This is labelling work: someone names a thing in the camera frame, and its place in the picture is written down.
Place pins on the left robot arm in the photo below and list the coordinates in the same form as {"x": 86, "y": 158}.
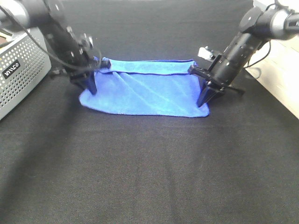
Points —
{"x": 46, "y": 15}

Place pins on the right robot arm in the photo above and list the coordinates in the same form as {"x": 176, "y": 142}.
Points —
{"x": 256, "y": 28}

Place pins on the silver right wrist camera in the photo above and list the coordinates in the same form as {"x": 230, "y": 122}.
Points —
{"x": 207, "y": 53}

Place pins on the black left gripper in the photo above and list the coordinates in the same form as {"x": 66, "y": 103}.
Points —
{"x": 82, "y": 63}

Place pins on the grey perforated laundry basket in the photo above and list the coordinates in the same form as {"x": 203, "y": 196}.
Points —
{"x": 22, "y": 67}

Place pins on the black tablecloth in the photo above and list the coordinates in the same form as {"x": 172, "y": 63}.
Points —
{"x": 61, "y": 163}

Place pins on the blue microfibre towel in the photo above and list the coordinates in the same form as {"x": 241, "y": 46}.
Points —
{"x": 158, "y": 87}

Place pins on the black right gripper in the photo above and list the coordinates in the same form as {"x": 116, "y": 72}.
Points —
{"x": 216, "y": 78}

